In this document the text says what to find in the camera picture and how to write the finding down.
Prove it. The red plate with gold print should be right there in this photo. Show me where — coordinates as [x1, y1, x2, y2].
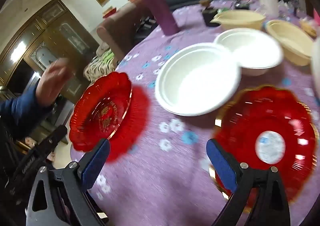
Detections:
[69, 72, 133, 152]

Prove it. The white plastic jar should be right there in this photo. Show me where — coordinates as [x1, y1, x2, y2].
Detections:
[257, 0, 279, 17]

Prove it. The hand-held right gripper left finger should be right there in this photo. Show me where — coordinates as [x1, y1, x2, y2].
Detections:
[26, 138, 111, 226]

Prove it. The person's left forearm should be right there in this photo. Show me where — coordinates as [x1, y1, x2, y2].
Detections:
[0, 82, 52, 139]

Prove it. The purple floral tablecloth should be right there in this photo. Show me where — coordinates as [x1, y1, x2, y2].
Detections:
[70, 0, 320, 226]

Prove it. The person's left hand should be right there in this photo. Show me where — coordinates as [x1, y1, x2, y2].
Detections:
[35, 58, 75, 110]

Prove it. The large white bowl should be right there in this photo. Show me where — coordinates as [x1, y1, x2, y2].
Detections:
[155, 43, 242, 117]

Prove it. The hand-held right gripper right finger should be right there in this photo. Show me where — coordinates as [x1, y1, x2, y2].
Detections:
[206, 138, 292, 226]

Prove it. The brown armchair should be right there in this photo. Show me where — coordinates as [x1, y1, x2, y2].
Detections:
[96, 0, 162, 66]

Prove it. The small white bowl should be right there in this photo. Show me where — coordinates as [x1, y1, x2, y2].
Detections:
[214, 29, 284, 77]

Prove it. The cream ribbed bowl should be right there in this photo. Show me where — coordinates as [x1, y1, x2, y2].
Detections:
[265, 19, 314, 67]

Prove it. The small dark container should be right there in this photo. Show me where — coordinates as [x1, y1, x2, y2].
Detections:
[202, 6, 221, 27]

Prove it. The patterned cushion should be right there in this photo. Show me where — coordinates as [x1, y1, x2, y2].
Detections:
[83, 43, 118, 82]

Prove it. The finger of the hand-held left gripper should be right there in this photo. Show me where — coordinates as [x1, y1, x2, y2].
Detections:
[37, 125, 68, 153]

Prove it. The purple bottle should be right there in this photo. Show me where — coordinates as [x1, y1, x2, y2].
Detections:
[137, 0, 179, 36]

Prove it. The wooden display cabinet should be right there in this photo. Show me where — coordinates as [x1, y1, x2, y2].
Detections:
[0, 0, 101, 107]

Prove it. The red plate with white label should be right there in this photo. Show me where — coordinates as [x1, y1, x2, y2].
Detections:
[212, 85, 318, 213]

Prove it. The cream bowl with spout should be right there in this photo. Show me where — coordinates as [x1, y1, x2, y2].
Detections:
[210, 10, 266, 32]

